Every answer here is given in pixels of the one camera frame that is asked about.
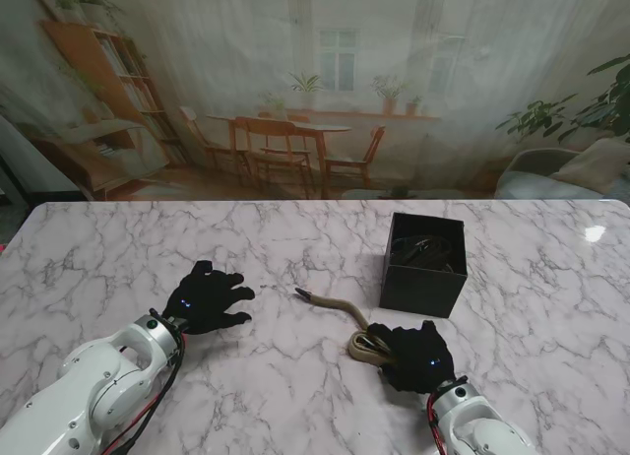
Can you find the beige braided belt silver buckle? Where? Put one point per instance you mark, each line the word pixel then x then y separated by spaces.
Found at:
pixel 361 349

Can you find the black square storage box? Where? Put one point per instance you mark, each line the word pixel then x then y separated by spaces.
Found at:
pixel 423 287

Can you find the printed room scene backdrop curtain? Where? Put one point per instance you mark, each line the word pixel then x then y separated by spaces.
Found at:
pixel 315 31

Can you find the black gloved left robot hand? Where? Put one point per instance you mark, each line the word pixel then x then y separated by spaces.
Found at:
pixel 207 297

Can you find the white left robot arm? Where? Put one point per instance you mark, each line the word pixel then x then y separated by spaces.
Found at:
pixel 83 391

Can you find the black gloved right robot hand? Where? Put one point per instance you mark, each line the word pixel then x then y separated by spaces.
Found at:
pixel 418 361

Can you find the black woven belt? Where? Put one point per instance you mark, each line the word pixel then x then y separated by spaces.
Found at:
pixel 428 250

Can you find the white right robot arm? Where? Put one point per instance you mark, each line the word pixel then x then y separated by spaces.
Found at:
pixel 472 420

